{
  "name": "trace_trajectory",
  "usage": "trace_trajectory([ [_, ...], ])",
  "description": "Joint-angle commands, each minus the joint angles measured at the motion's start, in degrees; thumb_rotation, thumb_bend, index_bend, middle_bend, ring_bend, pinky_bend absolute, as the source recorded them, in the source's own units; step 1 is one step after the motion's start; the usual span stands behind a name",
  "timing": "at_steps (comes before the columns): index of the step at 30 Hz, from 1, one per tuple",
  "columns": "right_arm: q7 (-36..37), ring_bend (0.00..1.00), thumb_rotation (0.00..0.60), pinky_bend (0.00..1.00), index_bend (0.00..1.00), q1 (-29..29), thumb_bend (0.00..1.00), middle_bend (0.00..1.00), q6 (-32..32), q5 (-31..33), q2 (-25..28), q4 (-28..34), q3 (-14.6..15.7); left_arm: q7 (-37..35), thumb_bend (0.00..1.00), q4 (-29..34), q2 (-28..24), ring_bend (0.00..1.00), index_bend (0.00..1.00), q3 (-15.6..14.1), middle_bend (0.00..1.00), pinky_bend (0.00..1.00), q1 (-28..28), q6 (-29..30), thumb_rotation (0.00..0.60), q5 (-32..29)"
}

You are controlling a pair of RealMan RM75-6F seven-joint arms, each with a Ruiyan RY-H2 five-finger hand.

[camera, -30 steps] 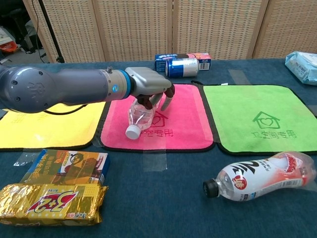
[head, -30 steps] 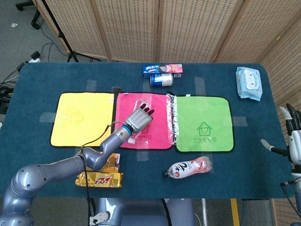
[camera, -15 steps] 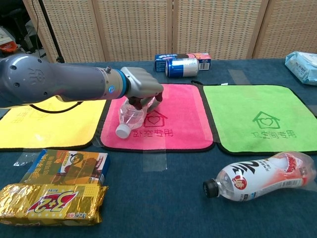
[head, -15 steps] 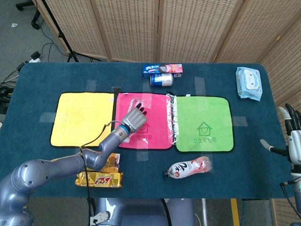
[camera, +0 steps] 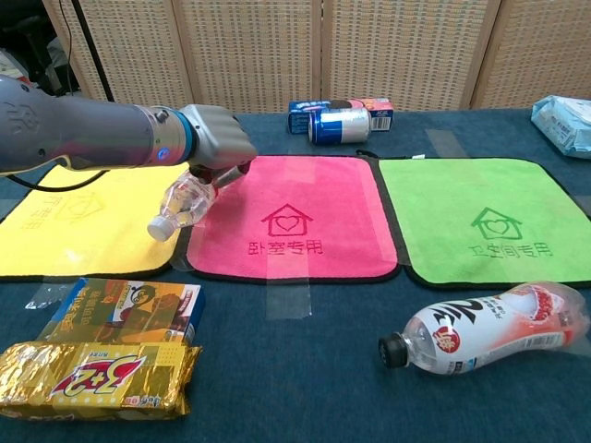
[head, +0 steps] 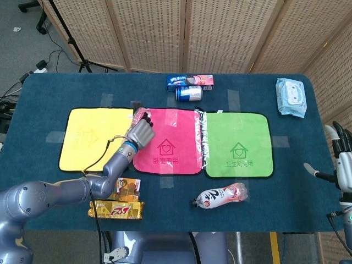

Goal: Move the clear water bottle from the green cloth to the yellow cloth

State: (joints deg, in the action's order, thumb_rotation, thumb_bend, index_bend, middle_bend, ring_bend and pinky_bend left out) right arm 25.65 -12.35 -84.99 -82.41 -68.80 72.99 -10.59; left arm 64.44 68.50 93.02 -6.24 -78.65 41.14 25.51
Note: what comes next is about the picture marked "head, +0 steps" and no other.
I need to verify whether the pink towel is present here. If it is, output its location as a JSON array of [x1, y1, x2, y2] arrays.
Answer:
[[133, 107, 206, 176]]

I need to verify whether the blue pink cookie box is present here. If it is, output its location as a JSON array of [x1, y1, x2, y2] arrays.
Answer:
[[166, 74, 215, 93]]

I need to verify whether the clear tape strip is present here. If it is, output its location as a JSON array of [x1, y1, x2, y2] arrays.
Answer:
[[159, 173, 174, 189]]

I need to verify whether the blue silver drink can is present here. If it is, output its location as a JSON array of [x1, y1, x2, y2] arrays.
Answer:
[[175, 85, 204, 102]]

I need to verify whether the blue orange cookie box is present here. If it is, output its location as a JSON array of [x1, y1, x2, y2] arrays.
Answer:
[[106, 178, 141, 203]]

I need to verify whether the white power strip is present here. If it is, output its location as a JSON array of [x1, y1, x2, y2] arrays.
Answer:
[[33, 60, 49, 74]]

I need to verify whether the green towel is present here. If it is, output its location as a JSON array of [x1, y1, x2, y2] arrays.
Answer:
[[202, 111, 276, 179]]

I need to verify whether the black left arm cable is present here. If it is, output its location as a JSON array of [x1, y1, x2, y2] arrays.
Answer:
[[81, 135, 130, 264]]

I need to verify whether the gold cracker pack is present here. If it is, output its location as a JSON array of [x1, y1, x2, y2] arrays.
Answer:
[[87, 200, 145, 220]]

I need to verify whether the yellow towel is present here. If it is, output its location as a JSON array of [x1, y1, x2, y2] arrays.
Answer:
[[58, 107, 135, 173]]

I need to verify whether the black cap sports drink bottle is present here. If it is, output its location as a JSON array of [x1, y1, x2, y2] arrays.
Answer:
[[191, 183, 250, 210]]

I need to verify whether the light blue wet wipes pack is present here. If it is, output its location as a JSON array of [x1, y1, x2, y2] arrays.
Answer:
[[276, 78, 308, 119]]

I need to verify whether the dark blue table cover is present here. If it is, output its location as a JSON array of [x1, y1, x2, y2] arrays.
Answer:
[[0, 73, 344, 233]]

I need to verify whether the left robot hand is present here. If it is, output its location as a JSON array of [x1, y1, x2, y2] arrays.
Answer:
[[126, 112, 156, 151]]

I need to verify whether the black tripod stand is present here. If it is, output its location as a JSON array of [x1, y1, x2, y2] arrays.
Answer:
[[48, 0, 119, 74]]

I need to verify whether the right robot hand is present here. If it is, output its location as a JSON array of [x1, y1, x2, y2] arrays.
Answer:
[[304, 120, 352, 193]]

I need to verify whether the wooden folding screen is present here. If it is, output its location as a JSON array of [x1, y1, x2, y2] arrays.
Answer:
[[38, 0, 352, 264]]

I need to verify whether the grey robot torso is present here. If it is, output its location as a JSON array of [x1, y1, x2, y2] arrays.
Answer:
[[103, 230, 229, 264]]

